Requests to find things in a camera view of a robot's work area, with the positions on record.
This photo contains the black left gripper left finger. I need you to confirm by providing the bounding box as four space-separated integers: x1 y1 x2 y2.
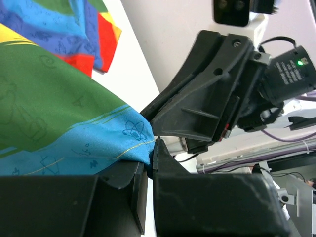
0 161 148 237

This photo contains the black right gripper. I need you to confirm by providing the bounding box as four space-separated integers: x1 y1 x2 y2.
150 34 316 153

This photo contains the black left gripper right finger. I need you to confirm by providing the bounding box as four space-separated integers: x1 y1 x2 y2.
153 139 290 237

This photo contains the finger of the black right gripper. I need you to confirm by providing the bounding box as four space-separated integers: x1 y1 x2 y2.
141 30 226 120

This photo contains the rainbow striped hooded jacket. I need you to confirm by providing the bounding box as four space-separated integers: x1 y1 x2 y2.
0 0 155 176

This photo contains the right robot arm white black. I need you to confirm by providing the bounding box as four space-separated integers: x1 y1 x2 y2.
141 30 316 154

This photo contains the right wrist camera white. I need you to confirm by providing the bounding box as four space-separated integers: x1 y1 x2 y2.
210 0 281 41

